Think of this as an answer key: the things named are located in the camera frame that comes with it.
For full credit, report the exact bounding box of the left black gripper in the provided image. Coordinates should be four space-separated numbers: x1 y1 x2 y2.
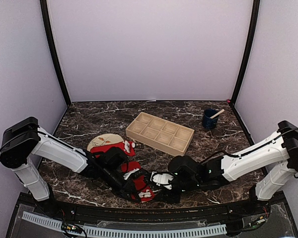
100 165 141 203

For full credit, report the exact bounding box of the red santa sock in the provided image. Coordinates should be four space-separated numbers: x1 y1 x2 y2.
90 140 136 156
121 161 154 203

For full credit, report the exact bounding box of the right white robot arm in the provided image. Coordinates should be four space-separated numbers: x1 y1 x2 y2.
150 120 298 215

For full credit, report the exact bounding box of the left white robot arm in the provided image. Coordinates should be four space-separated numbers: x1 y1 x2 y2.
0 117 141 216

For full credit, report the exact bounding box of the round painted wooden plate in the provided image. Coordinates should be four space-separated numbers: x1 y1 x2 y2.
87 133 124 151

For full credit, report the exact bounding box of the wooden compartment tray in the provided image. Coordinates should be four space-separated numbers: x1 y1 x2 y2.
126 112 195 157

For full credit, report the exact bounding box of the dark blue enamel mug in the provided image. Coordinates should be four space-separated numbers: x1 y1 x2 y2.
202 109 219 130

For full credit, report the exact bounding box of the wooden stick in mug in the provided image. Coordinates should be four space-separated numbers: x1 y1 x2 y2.
210 109 225 119

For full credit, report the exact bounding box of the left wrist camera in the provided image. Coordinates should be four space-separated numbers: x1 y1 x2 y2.
123 168 150 180

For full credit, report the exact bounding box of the white slotted cable duct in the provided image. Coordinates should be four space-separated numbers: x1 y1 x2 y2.
21 212 227 238

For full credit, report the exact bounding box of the black front table rail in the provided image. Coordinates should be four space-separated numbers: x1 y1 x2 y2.
57 201 251 222

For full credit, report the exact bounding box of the left black frame post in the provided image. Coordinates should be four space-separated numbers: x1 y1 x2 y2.
40 0 72 107

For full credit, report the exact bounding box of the black frame post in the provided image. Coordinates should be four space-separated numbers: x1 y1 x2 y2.
230 0 260 108
40 0 72 107

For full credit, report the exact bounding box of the right black frame post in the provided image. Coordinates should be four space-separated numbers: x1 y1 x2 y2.
230 0 260 108

